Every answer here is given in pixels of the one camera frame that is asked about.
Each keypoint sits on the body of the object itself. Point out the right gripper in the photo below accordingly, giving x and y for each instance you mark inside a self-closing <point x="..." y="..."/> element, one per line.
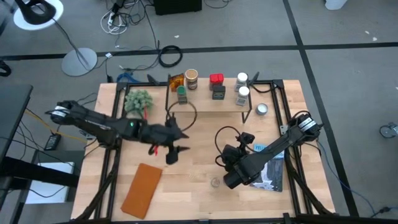
<point x="233" y="161"/>

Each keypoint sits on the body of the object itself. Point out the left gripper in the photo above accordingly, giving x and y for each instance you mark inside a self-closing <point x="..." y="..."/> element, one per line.
<point x="161" y="133"/>

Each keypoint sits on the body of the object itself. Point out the small glass saffron jar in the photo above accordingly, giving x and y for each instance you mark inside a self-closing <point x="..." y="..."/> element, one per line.
<point x="215" y="182"/>

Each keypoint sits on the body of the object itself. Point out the green-lidded glass spice jar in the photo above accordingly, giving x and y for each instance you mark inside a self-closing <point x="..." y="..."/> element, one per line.
<point x="182" y="93"/>

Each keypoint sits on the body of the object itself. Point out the amber plastic object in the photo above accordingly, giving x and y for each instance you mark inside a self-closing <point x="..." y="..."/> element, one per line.
<point x="176" y="82"/>

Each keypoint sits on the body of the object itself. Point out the round spice tin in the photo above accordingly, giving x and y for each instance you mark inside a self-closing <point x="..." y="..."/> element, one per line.
<point x="191" y="77"/>

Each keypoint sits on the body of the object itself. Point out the smoked paprika tin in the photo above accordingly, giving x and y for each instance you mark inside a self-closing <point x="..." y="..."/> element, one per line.
<point x="216" y="78"/>

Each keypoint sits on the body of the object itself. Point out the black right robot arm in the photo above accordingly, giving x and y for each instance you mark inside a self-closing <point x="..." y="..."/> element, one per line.
<point x="280" y="141"/>

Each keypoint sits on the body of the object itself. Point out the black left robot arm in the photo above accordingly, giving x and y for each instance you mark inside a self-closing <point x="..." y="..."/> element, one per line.
<point x="93" y="119"/>

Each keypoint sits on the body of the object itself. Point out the Yellowstone waterfall book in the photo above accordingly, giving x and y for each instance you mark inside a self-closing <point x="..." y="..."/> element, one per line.
<point x="273" y="177"/>

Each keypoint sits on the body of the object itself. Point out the patterned candle tin, white lid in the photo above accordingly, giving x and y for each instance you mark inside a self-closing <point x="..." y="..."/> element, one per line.
<point x="262" y="109"/>

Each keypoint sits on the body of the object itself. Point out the green plant in patterned pot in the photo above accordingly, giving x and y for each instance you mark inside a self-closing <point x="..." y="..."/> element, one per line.
<point x="138" y="101"/>

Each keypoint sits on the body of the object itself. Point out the black power adapter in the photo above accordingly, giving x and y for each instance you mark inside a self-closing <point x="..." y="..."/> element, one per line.
<point x="53" y="141"/>

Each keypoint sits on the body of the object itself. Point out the floor lamp, grey round base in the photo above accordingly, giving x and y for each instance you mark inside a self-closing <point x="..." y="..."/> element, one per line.
<point x="79" y="62"/>

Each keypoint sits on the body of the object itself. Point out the black equipment case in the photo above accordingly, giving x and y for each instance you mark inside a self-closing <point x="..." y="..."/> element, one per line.
<point x="177" y="6"/>

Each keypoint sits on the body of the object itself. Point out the white box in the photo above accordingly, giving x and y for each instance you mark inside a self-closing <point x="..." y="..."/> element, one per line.
<point x="46" y="193"/>

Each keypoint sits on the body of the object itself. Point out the grey caster wheel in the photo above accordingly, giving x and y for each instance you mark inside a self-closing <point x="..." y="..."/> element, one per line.
<point x="388" y="130"/>

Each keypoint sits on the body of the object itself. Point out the black desk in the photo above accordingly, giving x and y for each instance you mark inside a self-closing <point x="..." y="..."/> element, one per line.
<point x="12" y="109"/>

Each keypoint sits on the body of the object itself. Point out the white floor object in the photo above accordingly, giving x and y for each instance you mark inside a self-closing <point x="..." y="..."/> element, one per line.
<point x="335" y="3"/>

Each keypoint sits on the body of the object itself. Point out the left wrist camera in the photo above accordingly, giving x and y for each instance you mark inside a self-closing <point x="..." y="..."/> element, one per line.
<point x="172" y="119"/>

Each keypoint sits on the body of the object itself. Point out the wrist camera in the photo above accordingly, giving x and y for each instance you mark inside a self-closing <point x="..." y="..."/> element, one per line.
<point x="172" y="119"/>
<point x="246" y="138"/>

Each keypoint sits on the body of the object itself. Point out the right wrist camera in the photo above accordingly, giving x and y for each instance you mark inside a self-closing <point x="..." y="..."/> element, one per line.
<point x="246" y="138"/>

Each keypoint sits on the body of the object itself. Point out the wooden shelf, black metal frame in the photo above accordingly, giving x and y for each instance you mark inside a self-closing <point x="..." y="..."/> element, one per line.
<point x="202" y="104"/>

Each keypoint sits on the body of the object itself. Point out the black aluminium table frame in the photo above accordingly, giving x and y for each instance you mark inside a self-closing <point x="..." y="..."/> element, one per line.
<point x="248" y="222"/>

